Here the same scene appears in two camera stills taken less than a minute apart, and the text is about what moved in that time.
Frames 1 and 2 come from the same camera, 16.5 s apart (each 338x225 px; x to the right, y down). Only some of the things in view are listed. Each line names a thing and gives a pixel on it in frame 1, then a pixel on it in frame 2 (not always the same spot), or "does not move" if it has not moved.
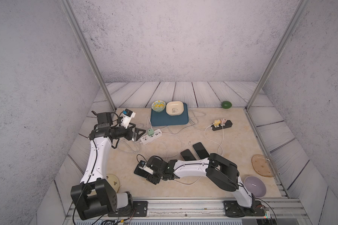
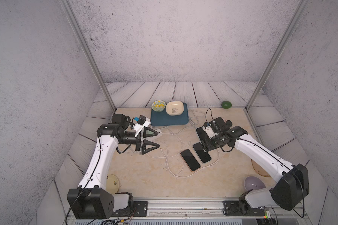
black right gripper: x=152 y=179 -> x=206 y=145
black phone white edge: x=141 y=172 -> x=202 y=134
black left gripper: x=134 y=137 -> x=140 y=145
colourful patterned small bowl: x=158 y=106 does not move
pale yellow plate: x=113 y=181 does not move
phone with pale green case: x=200 y=151 does not move
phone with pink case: x=187 y=155 does not move
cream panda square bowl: x=174 y=108 does not move
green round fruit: x=226 y=104 does not move
